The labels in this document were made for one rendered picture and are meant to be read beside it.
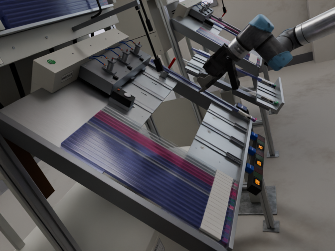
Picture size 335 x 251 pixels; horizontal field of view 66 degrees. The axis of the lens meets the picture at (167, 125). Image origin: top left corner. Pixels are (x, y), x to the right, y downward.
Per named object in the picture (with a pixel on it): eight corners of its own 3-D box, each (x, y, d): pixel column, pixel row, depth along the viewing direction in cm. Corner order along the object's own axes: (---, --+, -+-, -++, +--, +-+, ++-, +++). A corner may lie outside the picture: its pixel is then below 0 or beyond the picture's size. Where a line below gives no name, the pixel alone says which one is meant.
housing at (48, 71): (120, 62, 125) (129, 36, 117) (50, 107, 86) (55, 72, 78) (106, 54, 126) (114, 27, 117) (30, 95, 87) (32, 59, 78)
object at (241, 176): (244, 132, 122) (252, 120, 117) (218, 260, 69) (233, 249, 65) (241, 130, 122) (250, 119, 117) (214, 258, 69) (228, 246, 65)
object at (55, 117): (173, 90, 123) (178, 82, 120) (96, 186, 71) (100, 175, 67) (114, 56, 125) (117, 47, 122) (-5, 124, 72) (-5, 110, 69)
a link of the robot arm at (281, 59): (300, 50, 92) (279, 28, 92) (289, 62, 85) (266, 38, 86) (283, 64, 98) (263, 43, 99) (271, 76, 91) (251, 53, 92)
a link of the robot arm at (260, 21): (275, 30, 85) (257, 11, 85) (249, 54, 91) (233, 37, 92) (278, 29, 91) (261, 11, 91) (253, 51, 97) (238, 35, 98)
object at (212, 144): (244, 126, 120) (248, 121, 118) (219, 254, 67) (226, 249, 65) (209, 106, 121) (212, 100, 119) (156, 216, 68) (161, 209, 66)
